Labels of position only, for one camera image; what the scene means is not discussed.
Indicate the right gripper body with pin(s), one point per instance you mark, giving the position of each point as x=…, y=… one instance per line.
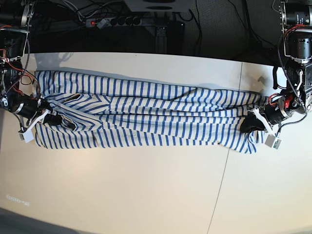
x=26, y=109

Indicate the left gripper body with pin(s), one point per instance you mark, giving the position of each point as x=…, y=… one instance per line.
x=281, y=110

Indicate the blue white striped T-shirt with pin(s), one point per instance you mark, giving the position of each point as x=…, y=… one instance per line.
x=108, y=112

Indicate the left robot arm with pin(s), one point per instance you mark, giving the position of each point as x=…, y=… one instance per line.
x=292, y=77

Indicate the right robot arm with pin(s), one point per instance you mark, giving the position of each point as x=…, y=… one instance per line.
x=20, y=91

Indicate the black power strip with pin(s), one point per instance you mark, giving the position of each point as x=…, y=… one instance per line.
x=113, y=22

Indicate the black power adapter box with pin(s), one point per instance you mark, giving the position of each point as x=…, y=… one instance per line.
x=175, y=30

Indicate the aluminium table leg profile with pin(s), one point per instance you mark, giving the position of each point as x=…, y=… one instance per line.
x=161, y=40

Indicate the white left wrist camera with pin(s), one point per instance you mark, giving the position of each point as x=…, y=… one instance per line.
x=273, y=142

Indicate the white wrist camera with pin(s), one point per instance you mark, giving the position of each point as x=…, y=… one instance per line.
x=26, y=136
x=273, y=142

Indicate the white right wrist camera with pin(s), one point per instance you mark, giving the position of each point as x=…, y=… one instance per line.
x=26, y=136

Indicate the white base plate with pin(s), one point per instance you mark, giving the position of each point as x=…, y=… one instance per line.
x=159, y=5

